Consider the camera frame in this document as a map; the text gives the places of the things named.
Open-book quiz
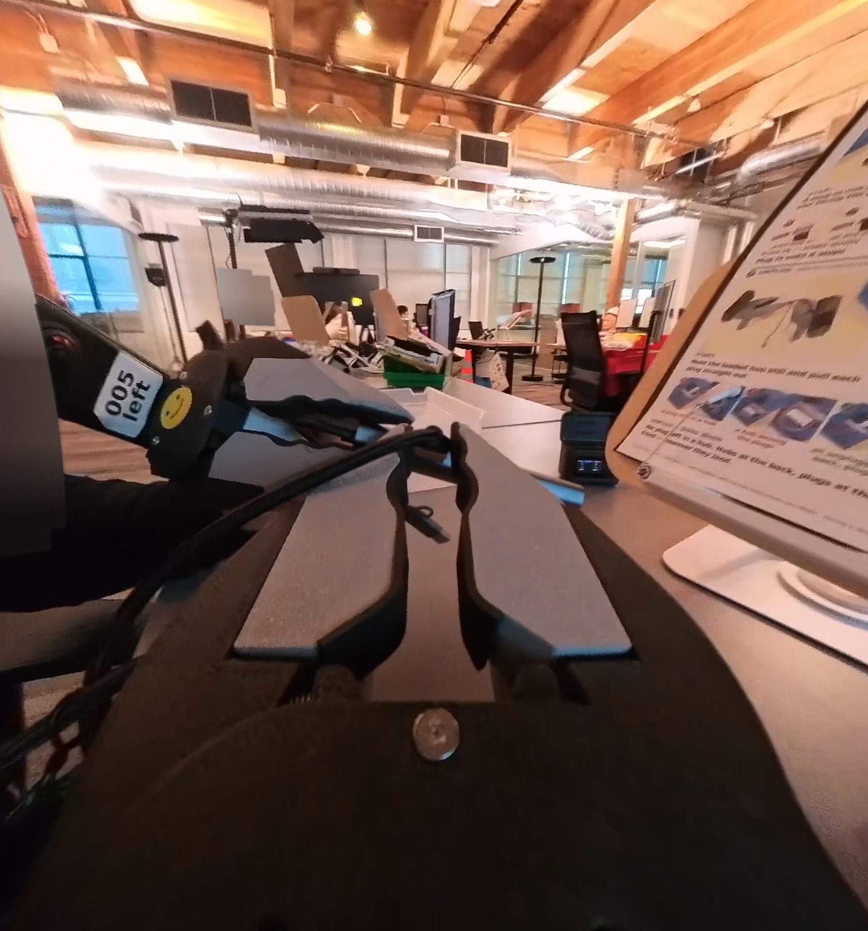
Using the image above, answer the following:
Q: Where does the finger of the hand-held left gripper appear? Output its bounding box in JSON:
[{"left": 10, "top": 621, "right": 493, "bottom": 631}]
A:
[
  {"left": 243, "top": 356, "right": 415, "bottom": 430},
  {"left": 212, "top": 407, "right": 407, "bottom": 490}
]

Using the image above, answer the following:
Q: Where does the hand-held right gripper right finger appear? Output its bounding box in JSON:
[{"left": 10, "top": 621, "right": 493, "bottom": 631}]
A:
[{"left": 450, "top": 422, "right": 633, "bottom": 670}]

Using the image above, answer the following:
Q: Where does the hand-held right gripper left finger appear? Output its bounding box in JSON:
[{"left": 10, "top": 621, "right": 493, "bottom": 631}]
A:
[{"left": 234, "top": 433, "right": 413, "bottom": 677}]

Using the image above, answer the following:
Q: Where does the orange plug usb cable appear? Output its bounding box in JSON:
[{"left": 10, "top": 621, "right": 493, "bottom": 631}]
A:
[{"left": 0, "top": 425, "right": 453, "bottom": 823}]

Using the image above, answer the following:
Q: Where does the person's left forearm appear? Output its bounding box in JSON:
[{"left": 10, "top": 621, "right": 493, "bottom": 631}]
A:
[{"left": 0, "top": 473, "right": 264, "bottom": 619}]

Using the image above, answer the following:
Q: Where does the green plastic bin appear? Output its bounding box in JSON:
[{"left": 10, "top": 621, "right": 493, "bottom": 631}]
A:
[{"left": 383, "top": 355, "right": 455, "bottom": 394}]

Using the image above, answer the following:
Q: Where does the black floor lamp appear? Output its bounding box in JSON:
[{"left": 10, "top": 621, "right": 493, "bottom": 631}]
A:
[
  {"left": 139, "top": 231, "right": 188, "bottom": 365},
  {"left": 521, "top": 255, "right": 560, "bottom": 384}
]

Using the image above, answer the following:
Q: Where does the black computer monitor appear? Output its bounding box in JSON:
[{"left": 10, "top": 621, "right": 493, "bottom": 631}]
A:
[{"left": 428, "top": 289, "right": 458, "bottom": 357}]

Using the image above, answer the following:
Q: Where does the clear plastic bin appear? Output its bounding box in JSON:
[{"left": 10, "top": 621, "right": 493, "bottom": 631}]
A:
[{"left": 347, "top": 378, "right": 567, "bottom": 437}]

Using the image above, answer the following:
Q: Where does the white stand base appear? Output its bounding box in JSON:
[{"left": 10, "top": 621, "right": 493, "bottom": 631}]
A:
[{"left": 663, "top": 524, "right": 868, "bottom": 681}]

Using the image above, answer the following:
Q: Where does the red covered table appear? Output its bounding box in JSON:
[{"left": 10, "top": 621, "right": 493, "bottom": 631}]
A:
[{"left": 600, "top": 335, "right": 671, "bottom": 416}]

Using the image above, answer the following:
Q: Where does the black office chair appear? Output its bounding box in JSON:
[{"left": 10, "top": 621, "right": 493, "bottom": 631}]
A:
[{"left": 559, "top": 311, "right": 611, "bottom": 413}]

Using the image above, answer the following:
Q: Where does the instruction sheet on board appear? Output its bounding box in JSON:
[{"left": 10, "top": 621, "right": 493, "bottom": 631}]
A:
[{"left": 605, "top": 73, "right": 868, "bottom": 561}]

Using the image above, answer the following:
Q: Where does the small black action camera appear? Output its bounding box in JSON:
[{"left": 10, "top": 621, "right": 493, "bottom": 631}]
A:
[{"left": 558, "top": 411, "right": 620, "bottom": 487}]

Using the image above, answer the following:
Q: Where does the silver air duct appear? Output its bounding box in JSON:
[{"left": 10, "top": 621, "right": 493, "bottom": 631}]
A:
[{"left": 56, "top": 91, "right": 458, "bottom": 172}]

